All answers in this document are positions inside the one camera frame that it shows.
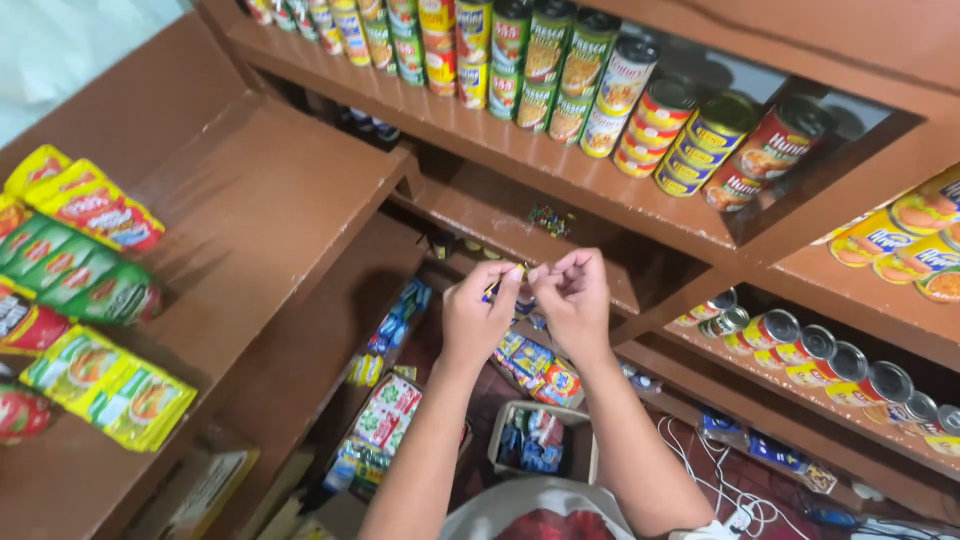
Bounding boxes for pile of yellow red packets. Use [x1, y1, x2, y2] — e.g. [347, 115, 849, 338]
[3, 144, 167, 255]

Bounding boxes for person's left hand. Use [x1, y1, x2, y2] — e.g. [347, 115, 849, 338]
[441, 261, 528, 366]

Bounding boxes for white power plug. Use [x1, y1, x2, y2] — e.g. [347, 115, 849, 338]
[721, 504, 757, 535]

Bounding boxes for brown cardboard carton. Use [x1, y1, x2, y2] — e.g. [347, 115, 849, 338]
[123, 441, 261, 540]

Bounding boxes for small blue yellow sachet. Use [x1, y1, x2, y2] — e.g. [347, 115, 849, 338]
[482, 264, 526, 306]

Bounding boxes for strip of yellow sachets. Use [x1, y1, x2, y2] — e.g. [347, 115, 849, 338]
[345, 353, 385, 389]

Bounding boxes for box of red green packets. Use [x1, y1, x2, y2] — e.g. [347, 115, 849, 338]
[324, 372, 475, 505]

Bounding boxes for pile of yellow green packets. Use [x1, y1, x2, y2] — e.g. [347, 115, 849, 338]
[19, 324, 199, 453]

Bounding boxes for pile of green seasoning packets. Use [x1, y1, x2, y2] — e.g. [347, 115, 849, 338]
[0, 213, 164, 328]

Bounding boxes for cardboard box of blue sachets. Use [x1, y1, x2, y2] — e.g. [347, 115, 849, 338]
[487, 399, 600, 486]

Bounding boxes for row of stacked food cans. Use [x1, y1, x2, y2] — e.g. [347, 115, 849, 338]
[241, 0, 837, 214]

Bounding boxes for pile of colourful sachets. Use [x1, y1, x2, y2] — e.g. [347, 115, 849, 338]
[493, 328, 585, 409]

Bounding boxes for person's white red shirt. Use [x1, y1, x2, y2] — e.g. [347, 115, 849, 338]
[439, 477, 640, 540]

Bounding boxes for white cables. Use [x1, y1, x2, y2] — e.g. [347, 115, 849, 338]
[657, 414, 813, 540]

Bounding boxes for row of red yellow cans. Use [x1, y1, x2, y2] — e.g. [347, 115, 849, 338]
[672, 288, 960, 459]

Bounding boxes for person's right hand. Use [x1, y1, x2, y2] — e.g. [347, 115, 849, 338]
[528, 248, 614, 364]

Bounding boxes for red round packet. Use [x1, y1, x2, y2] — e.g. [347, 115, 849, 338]
[0, 381, 55, 445]

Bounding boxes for strip of blue sachets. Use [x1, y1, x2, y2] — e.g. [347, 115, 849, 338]
[366, 278, 434, 355]

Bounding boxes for heap of colourful pins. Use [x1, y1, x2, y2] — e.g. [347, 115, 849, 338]
[528, 205, 576, 240]

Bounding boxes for brown wooden shelf unit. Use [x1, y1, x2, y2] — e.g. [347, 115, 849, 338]
[0, 0, 960, 540]

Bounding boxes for blue packets in plastic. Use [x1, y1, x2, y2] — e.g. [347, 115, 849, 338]
[699, 407, 840, 496]

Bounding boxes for group of yellow sausage cans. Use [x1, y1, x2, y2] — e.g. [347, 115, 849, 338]
[810, 163, 960, 305]

